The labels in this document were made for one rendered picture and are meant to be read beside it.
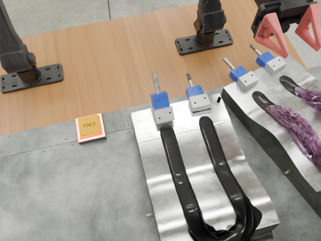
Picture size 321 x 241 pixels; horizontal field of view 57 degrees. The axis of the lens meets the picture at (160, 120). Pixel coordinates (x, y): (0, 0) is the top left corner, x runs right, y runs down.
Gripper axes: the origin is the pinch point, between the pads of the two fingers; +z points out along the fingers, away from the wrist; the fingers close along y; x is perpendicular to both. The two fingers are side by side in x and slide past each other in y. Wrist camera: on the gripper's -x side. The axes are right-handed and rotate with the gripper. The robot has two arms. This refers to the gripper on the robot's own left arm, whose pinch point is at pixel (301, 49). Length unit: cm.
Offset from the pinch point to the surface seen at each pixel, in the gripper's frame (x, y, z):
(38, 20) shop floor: 125, -79, -153
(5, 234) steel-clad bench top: 39, -70, 10
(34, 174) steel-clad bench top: 39, -62, -4
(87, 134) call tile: 36, -45, -10
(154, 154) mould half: 30.6, -28.3, 2.1
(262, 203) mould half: 25.0, -8.1, 21.4
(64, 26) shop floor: 124, -61, -142
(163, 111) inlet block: 26.3, -23.3, -7.3
